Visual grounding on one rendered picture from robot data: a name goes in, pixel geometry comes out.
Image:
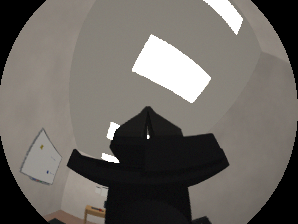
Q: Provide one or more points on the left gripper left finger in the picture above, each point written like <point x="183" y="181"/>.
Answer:
<point x="135" y="127"/>

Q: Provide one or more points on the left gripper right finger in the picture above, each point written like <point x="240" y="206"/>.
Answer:
<point x="160" y="127"/>

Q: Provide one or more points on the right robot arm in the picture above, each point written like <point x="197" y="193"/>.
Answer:
<point x="203" y="220"/>

